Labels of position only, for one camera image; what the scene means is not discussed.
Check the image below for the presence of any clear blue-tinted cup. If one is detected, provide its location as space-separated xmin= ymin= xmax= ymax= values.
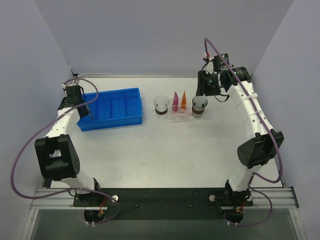
xmin=153 ymin=95 xmax=170 ymax=118

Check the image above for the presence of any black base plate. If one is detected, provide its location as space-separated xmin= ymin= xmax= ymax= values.
xmin=73 ymin=187 xmax=253 ymax=222

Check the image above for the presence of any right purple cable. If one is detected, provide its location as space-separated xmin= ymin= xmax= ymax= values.
xmin=203 ymin=37 xmax=284 ymax=227

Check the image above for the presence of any clear textured oval tray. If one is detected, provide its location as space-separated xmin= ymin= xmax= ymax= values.
xmin=154 ymin=103 xmax=204 ymax=122

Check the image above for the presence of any white toothbrush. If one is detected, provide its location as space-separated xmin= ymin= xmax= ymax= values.
xmin=171 ymin=105 xmax=192 ymax=119

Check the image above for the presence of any clear brown-banded cup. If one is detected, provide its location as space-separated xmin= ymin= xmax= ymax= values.
xmin=191 ymin=95 xmax=208 ymax=119

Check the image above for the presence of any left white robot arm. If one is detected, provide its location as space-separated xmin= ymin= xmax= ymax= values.
xmin=34 ymin=84 xmax=103 ymax=206

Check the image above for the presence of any orange toothpaste tube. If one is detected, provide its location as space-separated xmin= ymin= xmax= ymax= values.
xmin=180 ymin=91 xmax=187 ymax=111

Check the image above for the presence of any pink toothpaste tube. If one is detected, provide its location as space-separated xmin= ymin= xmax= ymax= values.
xmin=171 ymin=91 xmax=180 ymax=113

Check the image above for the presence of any blue plastic bin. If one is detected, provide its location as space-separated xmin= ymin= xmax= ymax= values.
xmin=77 ymin=88 xmax=143 ymax=131

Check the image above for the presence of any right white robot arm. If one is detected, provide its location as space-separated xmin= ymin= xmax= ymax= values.
xmin=196 ymin=53 xmax=284 ymax=193

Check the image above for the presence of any clear acrylic toothbrush holder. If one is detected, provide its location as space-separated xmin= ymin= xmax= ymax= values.
xmin=167 ymin=98 xmax=195 ymax=122

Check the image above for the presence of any purple cable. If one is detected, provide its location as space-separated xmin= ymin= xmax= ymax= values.
xmin=203 ymin=37 xmax=284 ymax=227
xmin=9 ymin=77 xmax=121 ymax=225

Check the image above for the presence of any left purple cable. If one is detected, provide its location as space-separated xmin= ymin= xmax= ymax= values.
xmin=9 ymin=77 xmax=121 ymax=225

